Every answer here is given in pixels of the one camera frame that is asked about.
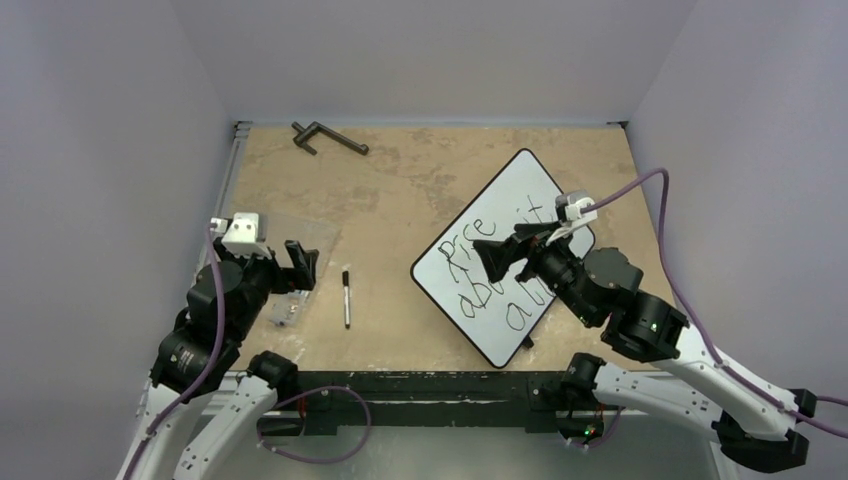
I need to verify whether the purple cable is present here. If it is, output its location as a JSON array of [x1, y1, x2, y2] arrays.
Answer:
[[581, 167, 848, 440], [122, 225, 372, 480]]

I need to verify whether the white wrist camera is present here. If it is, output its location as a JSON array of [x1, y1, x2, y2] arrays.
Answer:
[[209, 212, 272, 259], [546, 190, 598, 245]]

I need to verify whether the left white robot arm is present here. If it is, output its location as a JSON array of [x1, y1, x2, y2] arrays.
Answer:
[[118, 237, 320, 479]]

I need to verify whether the aluminium rail frame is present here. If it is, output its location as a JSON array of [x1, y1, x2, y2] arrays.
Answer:
[[137, 121, 251, 422]]

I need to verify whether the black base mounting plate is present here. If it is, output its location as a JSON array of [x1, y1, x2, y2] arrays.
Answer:
[[235, 369, 627, 439]]

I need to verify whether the silver whiteboard marker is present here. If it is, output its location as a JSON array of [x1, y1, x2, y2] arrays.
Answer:
[[343, 287, 352, 330]]

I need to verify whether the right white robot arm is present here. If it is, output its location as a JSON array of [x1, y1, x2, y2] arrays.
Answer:
[[473, 224, 817, 473]]

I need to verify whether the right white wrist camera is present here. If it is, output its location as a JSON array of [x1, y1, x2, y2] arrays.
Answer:
[[546, 190, 598, 245]]

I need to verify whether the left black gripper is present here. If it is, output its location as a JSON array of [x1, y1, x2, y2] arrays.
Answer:
[[215, 235, 316, 340]]

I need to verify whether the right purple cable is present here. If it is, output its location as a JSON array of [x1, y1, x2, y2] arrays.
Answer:
[[581, 167, 848, 440]]

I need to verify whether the white whiteboard black frame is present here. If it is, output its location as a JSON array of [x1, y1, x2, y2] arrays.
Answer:
[[410, 149, 562, 368]]

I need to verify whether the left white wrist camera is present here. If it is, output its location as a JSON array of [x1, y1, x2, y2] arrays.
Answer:
[[209, 212, 272, 259]]

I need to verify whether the dark metal clamp handle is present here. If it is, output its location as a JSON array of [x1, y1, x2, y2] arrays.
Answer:
[[291, 121, 370, 156]]

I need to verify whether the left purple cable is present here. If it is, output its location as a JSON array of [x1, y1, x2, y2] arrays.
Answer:
[[122, 225, 372, 480]]

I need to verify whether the clear plastic screw box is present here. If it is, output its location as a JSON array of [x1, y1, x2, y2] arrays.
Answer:
[[264, 212, 340, 327]]

